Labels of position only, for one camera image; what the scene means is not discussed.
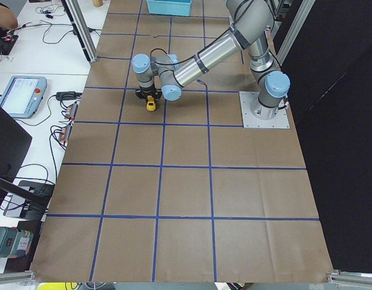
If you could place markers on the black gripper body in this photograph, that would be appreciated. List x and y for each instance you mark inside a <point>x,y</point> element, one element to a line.
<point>146,92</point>

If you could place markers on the yellow toy beetle car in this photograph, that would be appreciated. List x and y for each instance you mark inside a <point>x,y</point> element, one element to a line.
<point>150,103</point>

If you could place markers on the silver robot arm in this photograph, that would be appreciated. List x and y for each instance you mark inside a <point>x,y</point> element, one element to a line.
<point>165,76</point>

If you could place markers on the person forearm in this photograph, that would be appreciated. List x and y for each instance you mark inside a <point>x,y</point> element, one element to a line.
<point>8,20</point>

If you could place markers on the orange grey adapter box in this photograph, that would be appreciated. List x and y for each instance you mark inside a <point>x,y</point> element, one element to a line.
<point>65,134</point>
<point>71,111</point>

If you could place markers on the black power adapter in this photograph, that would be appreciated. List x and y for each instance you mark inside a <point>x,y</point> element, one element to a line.
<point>68,95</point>

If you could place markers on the light blue plastic bin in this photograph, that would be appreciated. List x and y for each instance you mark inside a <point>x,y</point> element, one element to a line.
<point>174,7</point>

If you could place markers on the cardboard tube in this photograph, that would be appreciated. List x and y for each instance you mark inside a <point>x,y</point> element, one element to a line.
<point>97,3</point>

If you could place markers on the brown paper table mat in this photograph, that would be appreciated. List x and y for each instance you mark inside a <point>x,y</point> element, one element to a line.
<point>185,193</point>

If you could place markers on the robot teach pendant tablet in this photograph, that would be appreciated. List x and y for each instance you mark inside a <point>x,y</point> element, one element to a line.
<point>23,95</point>

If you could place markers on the black monitor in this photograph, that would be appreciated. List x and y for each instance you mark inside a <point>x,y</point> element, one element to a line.
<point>14,144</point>

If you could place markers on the black dock hub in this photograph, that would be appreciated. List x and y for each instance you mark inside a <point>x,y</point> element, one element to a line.
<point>16,206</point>

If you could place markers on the green device box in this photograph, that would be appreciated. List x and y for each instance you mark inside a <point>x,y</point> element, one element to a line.
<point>14,243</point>

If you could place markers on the aluminium frame post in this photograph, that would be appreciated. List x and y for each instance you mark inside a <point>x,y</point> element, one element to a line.
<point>80,27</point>

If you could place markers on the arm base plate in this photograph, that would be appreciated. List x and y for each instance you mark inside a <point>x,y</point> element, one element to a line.
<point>256,116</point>

